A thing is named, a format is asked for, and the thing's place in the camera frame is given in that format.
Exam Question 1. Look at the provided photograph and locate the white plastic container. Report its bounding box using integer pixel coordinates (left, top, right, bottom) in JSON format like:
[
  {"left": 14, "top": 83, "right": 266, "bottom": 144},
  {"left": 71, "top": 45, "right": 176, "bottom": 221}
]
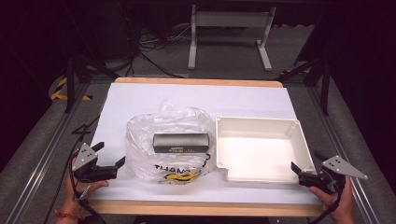
[{"left": 215, "top": 116, "right": 318, "bottom": 184}]

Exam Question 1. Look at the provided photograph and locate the aluminium rail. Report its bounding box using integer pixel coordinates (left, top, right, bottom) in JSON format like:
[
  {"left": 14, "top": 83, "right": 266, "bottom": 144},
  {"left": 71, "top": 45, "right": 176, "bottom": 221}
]
[
  {"left": 5, "top": 83, "right": 92, "bottom": 224},
  {"left": 305, "top": 86, "right": 381, "bottom": 224}
]

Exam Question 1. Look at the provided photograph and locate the person's left hand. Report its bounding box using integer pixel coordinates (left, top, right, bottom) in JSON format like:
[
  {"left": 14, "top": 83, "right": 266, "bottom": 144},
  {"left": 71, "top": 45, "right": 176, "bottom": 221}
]
[{"left": 64, "top": 158, "right": 110, "bottom": 217}]

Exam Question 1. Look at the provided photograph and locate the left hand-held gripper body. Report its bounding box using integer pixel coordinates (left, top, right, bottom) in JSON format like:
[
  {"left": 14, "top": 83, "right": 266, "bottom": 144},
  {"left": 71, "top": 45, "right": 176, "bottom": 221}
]
[{"left": 71, "top": 142, "right": 118, "bottom": 184}]

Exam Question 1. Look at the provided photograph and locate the red bracelet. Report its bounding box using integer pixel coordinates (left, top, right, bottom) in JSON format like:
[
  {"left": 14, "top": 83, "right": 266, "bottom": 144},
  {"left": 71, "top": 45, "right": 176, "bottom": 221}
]
[{"left": 54, "top": 209, "right": 79, "bottom": 220}]

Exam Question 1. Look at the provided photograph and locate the white paper sheet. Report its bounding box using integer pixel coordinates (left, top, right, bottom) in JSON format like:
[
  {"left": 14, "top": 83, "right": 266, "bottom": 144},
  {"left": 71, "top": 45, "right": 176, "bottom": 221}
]
[{"left": 89, "top": 81, "right": 322, "bottom": 205}]

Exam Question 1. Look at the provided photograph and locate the person's right hand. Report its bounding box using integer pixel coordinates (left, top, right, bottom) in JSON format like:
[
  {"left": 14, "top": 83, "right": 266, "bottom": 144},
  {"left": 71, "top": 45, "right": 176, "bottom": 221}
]
[{"left": 308, "top": 176, "right": 355, "bottom": 217}]

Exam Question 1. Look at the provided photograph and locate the black metal stand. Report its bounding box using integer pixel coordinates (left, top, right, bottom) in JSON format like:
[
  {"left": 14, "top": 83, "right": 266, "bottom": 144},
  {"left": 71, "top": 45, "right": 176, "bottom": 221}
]
[
  {"left": 63, "top": 51, "right": 121, "bottom": 114},
  {"left": 277, "top": 55, "right": 332, "bottom": 117}
]

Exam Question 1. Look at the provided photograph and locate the clear plastic bag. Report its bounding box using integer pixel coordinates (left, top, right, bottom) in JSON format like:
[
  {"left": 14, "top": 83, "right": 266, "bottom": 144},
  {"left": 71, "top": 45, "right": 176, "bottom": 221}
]
[{"left": 124, "top": 100, "right": 218, "bottom": 185}]

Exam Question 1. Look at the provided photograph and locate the black rectangular box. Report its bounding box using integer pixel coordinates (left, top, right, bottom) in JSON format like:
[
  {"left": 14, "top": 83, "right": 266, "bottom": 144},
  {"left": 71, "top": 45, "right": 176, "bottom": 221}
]
[{"left": 152, "top": 132, "right": 210, "bottom": 154}]

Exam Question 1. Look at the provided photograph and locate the white metal table frame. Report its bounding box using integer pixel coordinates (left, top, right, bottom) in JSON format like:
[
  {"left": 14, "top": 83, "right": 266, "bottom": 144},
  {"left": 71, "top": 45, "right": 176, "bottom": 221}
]
[{"left": 187, "top": 4, "right": 277, "bottom": 72}]

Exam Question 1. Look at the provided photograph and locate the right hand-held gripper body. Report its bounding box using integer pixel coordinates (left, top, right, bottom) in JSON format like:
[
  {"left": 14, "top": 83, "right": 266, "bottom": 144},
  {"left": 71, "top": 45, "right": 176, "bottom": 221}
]
[{"left": 298, "top": 154, "right": 369, "bottom": 195}]

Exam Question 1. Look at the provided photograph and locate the bundle of floor cables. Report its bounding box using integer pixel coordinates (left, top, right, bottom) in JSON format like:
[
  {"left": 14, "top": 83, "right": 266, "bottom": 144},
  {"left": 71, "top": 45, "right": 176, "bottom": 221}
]
[{"left": 122, "top": 6, "right": 191, "bottom": 79}]

